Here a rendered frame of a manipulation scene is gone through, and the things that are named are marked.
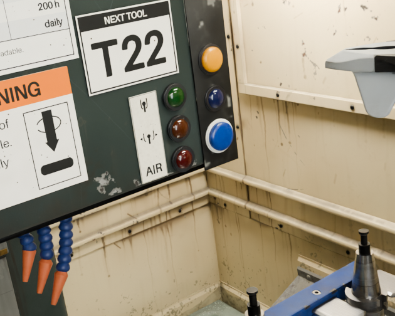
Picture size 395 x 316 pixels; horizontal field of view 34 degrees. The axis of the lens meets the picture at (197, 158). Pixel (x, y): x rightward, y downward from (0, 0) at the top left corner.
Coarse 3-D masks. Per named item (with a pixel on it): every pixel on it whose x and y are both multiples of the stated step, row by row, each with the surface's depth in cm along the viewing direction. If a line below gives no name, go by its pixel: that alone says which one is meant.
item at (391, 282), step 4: (380, 272) 104; (384, 272) 104; (380, 276) 103; (384, 276) 103; (388, 276) 103; (392, 276) 103; (380, 280) 102; (384, 280) 102; (388, 280) 102; (392, 280) 102; (384, 284) 101; (388, 284) 101; (392, 284) 101; (388, 288) 100; (392, 288) 99; (388, 292) 99; (392, 292) 98; (388, 296) 99; (392, 296) 98
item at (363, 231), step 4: (364, 228) 95; (360, 232) 94; (364, 232) 94; (368, 232) 94; (364, 236) 94; (364, 240) 95; (360, 244) 95; (364, 244) 95; (368, 244) 95; (360, 248) 95; (364, 248) 95; (368, 248) 95; (360, 252) 95; (364, 252) 95; (368, 252) 95
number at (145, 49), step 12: (156, 24) 60; (120, 36) 58; (132, 36) 58; (144, 36) 59; (156, 36) 60; (168, 36) 61; (120, 48) 58; (132, 48) 58; (144, 48) 59; (156, 48) 60; (168, 48) 61; (132, 60) 59; (144, 60) 60; (156, 60) 60; (168, 60) 61; (132, 72) 59; (144, 72) 60
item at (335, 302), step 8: (320, 304) 98; (328, 304) 98; (336, 304) 97; (344, 304) 97; (312, 312) 97; (320, 312) 96; (328, 312) 95; (336, 312) 95; (344, 312) 95; (352, 312) 95; (360, 312) 94
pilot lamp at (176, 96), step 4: (172, 88) 62; (176, 88) 62; (180, 88) 62; (172, 92) 62; (176, 92) 62; (180, 92) 62; (168, 96) 62; (172, 96) 62; (176, 96) 62; (180, 96) 62; (168, 100) 62; (172, 100) 62; (176, 100) 62; (180, 100) 62; (172, 104) 62; (176, 104) 62; (180, 104) 62
